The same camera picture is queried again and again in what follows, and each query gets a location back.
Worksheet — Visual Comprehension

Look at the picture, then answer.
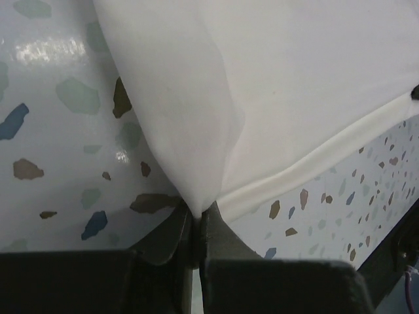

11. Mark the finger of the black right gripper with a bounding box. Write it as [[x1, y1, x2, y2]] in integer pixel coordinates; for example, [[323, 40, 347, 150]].
[[410, 85, 419, 100]]

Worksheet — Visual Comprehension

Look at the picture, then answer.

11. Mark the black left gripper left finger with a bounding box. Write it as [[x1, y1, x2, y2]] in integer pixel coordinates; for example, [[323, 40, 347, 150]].
[[129, 201, 192, 313]]

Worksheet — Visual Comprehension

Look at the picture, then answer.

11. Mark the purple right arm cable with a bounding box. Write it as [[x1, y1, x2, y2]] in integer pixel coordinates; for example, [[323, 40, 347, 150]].
[[404, 264, 419, 314]]

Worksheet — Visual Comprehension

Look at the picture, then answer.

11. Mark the white floral print t-shirt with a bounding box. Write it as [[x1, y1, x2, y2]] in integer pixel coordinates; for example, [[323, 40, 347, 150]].
[[94, 1, 418, 220]]

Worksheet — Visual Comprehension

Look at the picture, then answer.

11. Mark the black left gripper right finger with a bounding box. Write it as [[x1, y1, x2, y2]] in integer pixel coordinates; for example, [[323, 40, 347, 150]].
[[199, 203, 262, 313]]

